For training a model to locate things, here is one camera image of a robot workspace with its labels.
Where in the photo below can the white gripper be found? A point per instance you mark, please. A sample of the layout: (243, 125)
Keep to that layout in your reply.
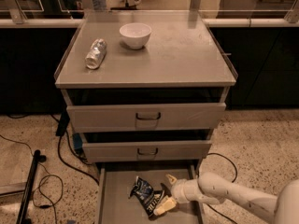
(179, 191)

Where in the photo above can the blue chip bag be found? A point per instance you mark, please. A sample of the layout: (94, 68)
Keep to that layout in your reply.
(147, 195)

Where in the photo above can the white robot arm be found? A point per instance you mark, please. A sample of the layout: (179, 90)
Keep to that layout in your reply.
(210, 188)

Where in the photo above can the middle grey drawer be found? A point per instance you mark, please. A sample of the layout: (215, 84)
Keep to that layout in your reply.
(146, 145)

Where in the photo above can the grey drawer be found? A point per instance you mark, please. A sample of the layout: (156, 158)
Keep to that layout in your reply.
(130, 110)
(146, 145)
(116, 181)

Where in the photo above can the bottom grey drawer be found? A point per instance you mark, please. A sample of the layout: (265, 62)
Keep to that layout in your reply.
(116, 181)

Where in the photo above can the top grey drawer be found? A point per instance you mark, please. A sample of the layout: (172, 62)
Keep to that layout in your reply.
(130, 110)

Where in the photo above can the grey drawer cabinet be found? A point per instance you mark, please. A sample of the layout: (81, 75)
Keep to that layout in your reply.
(180, 54)

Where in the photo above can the black metal bar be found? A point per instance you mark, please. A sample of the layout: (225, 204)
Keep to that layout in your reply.
(21, 219)

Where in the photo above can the white ceramic bowl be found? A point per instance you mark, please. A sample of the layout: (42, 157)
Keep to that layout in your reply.
(135, 35)

